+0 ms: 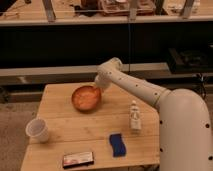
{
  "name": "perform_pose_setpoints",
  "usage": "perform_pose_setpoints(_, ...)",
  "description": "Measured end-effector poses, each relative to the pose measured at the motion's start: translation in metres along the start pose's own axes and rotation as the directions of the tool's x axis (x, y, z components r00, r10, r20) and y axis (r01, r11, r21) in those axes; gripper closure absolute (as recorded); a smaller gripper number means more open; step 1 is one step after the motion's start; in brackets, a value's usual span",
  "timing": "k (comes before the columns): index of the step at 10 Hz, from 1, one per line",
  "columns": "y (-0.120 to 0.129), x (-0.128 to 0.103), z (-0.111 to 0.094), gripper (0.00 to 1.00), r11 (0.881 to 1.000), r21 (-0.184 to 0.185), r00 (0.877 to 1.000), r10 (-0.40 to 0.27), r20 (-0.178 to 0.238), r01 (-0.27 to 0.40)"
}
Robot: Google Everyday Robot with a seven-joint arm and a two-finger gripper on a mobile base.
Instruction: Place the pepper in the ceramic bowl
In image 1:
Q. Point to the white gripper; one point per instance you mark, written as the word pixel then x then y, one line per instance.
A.
pixel 102 82

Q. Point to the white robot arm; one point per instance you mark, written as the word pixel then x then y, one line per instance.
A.
pixel 185 129

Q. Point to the orange ceramic bowl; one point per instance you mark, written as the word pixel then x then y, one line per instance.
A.
pixel 86 98

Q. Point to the white plastic bottle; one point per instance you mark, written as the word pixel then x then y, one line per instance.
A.
pixel 135 121

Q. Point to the wooden table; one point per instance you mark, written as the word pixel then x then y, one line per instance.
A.
pixel 72 131

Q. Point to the long metal shelf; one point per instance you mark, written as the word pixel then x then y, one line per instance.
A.
pixel 46 75

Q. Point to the blue sponge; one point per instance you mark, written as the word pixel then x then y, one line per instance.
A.
pixel 117 144

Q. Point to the white plastic cup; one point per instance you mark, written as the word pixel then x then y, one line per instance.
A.
pixel 37 129

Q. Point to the black equipment case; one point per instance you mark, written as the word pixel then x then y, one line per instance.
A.
pixel 190 61

